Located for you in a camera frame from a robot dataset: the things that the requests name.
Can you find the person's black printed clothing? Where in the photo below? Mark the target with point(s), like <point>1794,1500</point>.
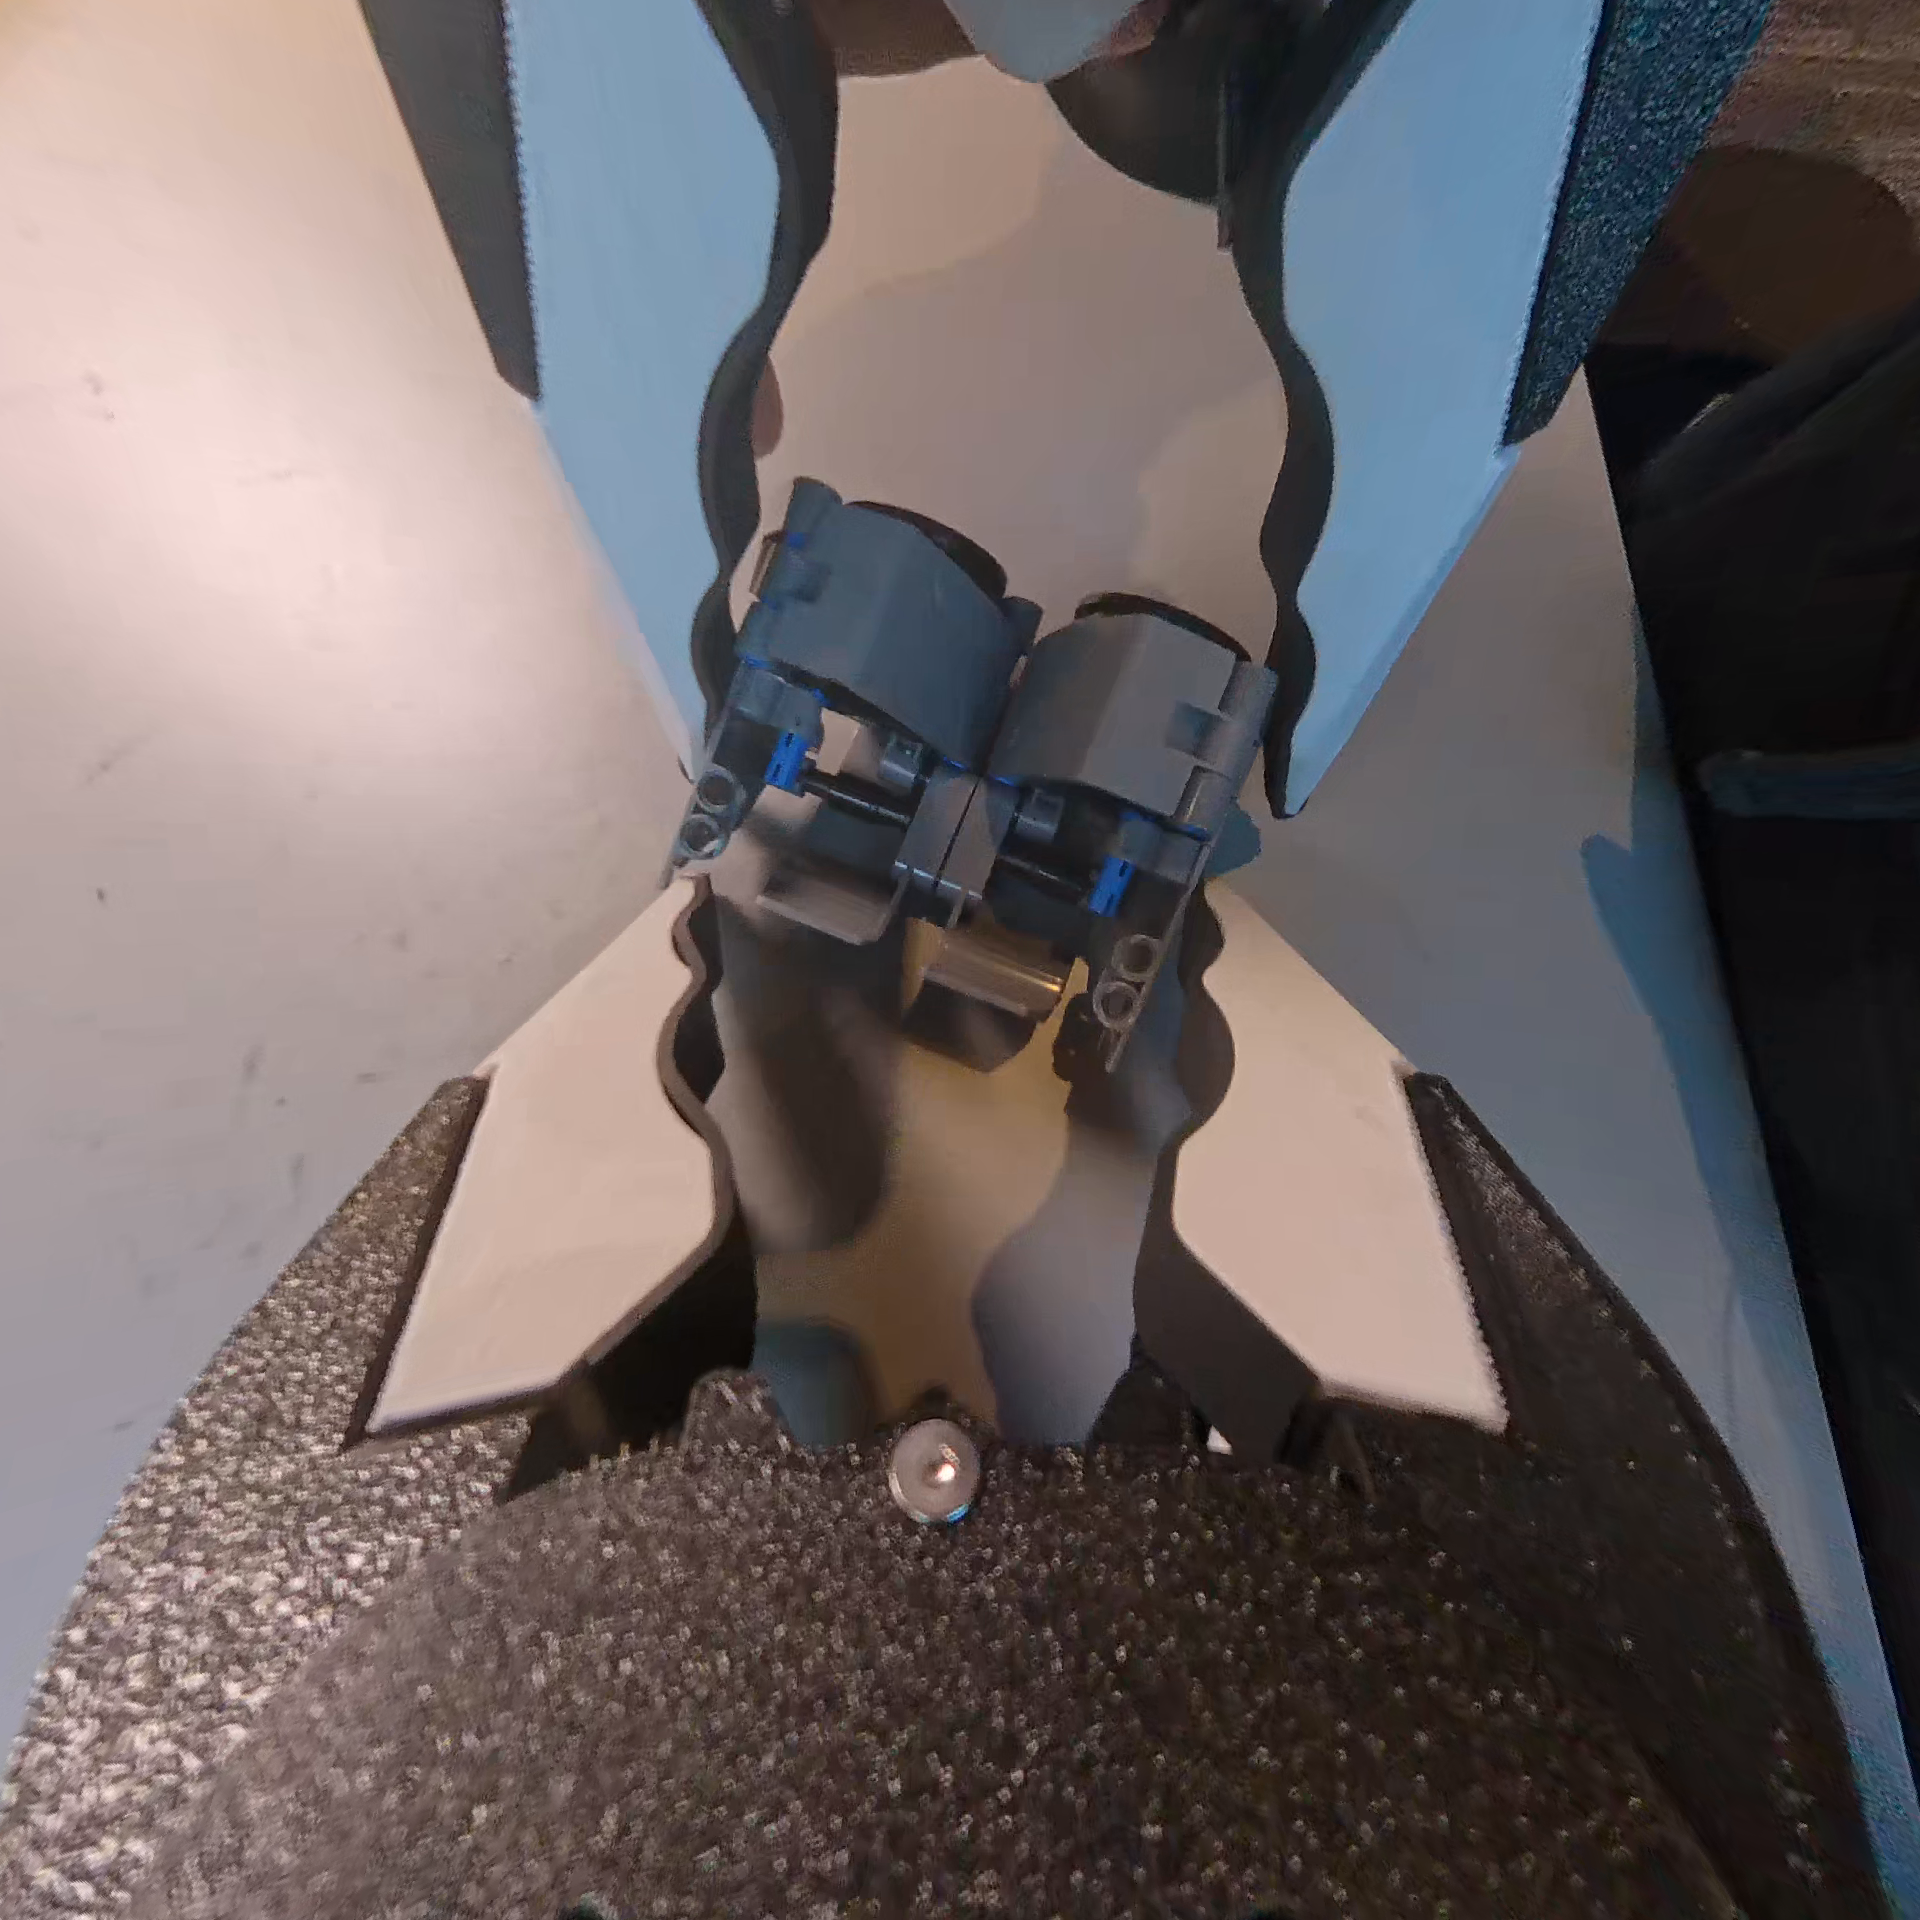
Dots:
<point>1800,900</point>

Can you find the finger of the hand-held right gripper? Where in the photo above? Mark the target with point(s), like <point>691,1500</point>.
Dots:
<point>631,270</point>
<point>1425,375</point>

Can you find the person's right forearm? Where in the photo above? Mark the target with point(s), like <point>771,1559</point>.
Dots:
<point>1800,240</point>

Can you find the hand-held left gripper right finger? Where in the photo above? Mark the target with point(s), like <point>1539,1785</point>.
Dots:
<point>1319,1200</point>

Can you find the grey toy brick engine assembly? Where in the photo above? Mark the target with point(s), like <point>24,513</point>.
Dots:
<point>885,599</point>

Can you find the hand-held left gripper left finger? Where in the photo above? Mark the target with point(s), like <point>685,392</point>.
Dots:
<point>585,1200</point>

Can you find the grey toy brick wing assembly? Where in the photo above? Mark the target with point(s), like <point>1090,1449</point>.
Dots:
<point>1126,690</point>

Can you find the grey desk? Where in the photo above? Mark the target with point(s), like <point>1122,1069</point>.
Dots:
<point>302,599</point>

